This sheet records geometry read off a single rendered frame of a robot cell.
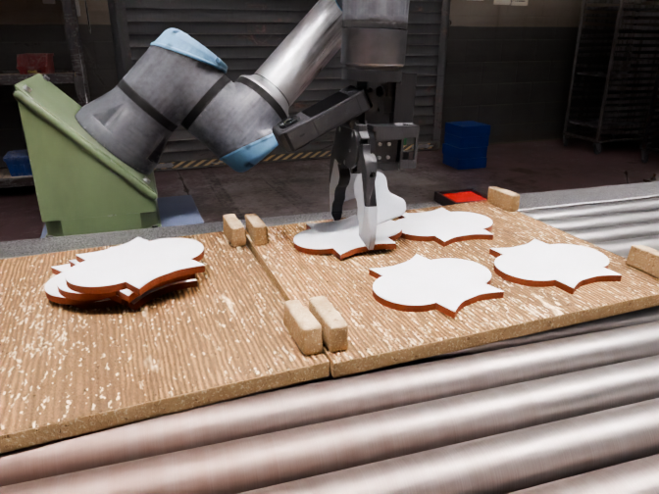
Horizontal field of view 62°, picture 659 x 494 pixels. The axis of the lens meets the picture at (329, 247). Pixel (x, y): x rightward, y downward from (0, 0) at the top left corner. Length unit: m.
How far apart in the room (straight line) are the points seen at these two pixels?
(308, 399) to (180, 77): 0.64
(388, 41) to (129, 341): 0.41
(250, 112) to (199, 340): 0.54
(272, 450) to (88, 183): 0.63
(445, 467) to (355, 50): 0.44
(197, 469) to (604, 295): 0.43
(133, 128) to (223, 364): 0.57
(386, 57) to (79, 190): 0.53
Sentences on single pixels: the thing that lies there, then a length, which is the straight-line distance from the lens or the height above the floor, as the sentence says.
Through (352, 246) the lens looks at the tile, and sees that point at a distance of 0.66.
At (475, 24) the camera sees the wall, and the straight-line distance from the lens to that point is 6.27.
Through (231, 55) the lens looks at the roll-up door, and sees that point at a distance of 5.26.
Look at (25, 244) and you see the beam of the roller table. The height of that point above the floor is 0.92.
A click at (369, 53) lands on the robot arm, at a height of 1.17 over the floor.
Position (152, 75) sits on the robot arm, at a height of 1.12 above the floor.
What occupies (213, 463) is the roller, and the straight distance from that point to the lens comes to 0.40.
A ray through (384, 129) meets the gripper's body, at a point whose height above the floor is 1.08.
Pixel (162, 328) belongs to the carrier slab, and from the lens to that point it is 0.53.
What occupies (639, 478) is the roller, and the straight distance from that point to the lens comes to 0.43.
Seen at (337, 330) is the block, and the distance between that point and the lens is 0.46.
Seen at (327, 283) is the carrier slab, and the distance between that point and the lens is 0.59.
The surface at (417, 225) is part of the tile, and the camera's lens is 0.75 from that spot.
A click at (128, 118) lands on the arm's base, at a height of 1.06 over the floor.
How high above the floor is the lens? 1.19
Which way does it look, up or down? 21 degrees down
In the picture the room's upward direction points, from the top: straight up
